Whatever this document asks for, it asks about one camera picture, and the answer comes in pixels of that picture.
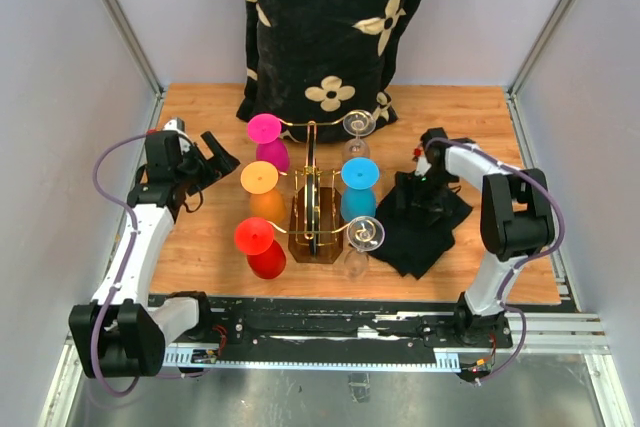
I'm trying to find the left aluminium frame post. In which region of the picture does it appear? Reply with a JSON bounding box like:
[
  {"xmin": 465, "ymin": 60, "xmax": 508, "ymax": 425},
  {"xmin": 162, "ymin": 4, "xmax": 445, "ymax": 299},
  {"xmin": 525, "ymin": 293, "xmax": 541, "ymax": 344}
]
[{"xmin": 73, "ymin": 0, "xmax": 165, "ymax": 96}]

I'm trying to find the red wine glass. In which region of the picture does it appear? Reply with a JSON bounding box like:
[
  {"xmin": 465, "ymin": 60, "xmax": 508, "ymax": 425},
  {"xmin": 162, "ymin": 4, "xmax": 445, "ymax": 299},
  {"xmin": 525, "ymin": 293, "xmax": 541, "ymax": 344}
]
[{"xmin": 234, "ymin": 217, "xmax": 286, "ymax": 280}]

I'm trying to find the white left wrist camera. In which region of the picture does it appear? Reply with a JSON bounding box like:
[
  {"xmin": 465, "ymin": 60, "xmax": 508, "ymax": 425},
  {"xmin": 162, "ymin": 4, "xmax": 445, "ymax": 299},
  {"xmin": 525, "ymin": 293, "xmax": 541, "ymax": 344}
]
[{"xmin": 162, "ymin": 117, "xmax": 192, "ymax": 153}]

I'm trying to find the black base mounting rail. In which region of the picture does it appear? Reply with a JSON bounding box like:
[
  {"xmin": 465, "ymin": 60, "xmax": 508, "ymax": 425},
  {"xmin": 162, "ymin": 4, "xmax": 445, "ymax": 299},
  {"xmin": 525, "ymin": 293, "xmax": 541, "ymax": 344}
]
[{"xmin": 164, "ymin": 296, "xmax": 514, "ymax": 371}]

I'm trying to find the right aluminium frame post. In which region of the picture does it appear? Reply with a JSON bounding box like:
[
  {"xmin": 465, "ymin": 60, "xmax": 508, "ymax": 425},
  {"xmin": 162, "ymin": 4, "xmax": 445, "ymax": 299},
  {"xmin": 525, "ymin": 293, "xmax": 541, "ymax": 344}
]
[{"xmin": 506, "ymin": 0, "xmax": 575, "ymax": 97}]

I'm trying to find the clear wine glass front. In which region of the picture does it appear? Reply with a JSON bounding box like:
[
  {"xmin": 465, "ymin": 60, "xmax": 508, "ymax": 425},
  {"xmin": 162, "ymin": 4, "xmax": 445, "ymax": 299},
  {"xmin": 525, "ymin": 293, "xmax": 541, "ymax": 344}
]
[{"xmin": 344, "ymin": 216, "xmax": 385, "ymax": 279}]

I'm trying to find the blue wine glass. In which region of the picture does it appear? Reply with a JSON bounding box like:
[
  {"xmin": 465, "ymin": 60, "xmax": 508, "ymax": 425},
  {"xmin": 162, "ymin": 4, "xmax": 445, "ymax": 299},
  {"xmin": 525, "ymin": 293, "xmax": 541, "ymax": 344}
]
[{"xmin": 341, "ymin": 157, "xmax": 380, "ymax": 222}]

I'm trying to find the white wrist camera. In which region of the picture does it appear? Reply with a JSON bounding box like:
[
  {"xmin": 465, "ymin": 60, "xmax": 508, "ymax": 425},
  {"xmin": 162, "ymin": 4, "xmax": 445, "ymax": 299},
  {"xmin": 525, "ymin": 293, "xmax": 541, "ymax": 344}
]
[
  {"xmin": 162, "ymin": 117, "xmax": 192, "ymax": 153},
  {"xmin": 413, "ymin": 147, "xmax": 431, "ymax": 178}
]

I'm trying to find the magenta wine glass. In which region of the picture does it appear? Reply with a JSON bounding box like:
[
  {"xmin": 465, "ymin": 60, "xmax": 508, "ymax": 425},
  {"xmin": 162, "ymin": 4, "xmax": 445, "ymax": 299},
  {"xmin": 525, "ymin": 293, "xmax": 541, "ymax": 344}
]
[{"xmin": 247, "ymin": 113, "xmax": 290, "ymax": 172}]

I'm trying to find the orange wine glass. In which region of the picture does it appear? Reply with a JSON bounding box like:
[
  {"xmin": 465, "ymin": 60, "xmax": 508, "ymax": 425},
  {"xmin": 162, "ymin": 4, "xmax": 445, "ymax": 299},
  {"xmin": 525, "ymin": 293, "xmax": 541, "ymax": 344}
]
[{"xmin": 241, "ymin": 161, "xmax": 287, "ymax": 223}]

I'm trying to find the gold wire wine glass rack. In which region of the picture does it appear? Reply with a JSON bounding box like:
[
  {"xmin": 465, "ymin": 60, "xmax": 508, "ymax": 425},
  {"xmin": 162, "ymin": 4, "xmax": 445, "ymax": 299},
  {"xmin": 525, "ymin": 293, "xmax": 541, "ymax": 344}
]
[{"xmin": 276, "ymin": 114, "xmax": 349, "ymax": 264}]

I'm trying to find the clear wine glass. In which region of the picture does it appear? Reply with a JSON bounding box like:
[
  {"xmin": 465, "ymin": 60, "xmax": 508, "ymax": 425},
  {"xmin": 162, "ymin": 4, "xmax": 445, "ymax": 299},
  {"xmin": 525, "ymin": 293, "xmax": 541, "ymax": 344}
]
[
  {"xmin": 342, "ymin": 110, "xmax": 376, "ymax": 162},
  {"xmin": 344, "ymin": 216, "xmax": 385, "ymax": 279}
]

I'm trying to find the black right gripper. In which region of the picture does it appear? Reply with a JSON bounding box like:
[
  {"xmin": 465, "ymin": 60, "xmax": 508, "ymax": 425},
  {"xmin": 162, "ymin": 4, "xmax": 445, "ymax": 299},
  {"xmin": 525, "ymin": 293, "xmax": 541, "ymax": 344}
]
[{"xmin": 395, "ymin": 170, "xmax": 456, "ymax": 228}]

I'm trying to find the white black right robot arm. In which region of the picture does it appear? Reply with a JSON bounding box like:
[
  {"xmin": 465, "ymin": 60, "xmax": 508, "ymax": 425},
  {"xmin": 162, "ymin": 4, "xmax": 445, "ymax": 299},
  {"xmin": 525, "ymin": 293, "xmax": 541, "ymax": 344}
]
[{"xmin": 393, "ymin": 128, "xmax": 562, "ymax": 347}]

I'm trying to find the aluminium frame post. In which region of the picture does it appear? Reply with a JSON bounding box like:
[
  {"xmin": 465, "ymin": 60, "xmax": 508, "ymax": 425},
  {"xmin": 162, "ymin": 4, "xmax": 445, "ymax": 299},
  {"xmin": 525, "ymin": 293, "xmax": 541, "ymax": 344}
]
[
  {"xmin": 73, "ymin": 0, "xmax": 165, "ymax": 96},
  {"xmin": 506, "ymin": 0, "xmax": 575, "ymax": 97}
]

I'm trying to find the black floral patterned pillow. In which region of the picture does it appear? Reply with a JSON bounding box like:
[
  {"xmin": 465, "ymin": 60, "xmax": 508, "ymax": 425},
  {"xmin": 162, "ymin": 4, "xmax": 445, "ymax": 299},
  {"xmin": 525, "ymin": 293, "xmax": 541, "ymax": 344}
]
[{"xmin": 236, "ymin": 0, "xmax": 422, "ymax": 143}]

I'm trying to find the black folded cloth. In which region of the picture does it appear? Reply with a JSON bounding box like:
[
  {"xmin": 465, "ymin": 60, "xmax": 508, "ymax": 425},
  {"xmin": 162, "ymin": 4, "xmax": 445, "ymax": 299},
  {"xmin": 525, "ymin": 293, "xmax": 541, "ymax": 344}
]
[{"xmin": 372, "ymin": 187, "xmax": 472, "ymax": 279}]

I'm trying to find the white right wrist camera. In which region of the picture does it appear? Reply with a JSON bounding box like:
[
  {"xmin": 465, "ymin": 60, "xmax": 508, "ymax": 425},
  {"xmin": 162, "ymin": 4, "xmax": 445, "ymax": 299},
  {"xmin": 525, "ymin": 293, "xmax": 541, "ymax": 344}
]
[{"xmin": 413, "ymin": 147, "xmax": 431, "ymax": 178}]

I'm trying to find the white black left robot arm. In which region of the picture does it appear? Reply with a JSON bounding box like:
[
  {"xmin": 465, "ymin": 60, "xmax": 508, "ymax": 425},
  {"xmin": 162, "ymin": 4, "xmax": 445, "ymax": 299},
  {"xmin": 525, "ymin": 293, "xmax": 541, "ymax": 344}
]
[{"xmin": 68, "ymin": 119, "xmax": 239, "ymax": 382}]

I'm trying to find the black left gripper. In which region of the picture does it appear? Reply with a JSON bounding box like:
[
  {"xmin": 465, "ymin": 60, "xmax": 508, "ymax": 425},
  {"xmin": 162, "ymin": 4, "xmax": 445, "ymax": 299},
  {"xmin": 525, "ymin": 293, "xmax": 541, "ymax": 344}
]
[{"xmin": 175, "ymin": 132, "xmax": 240, "ymax": 196}]

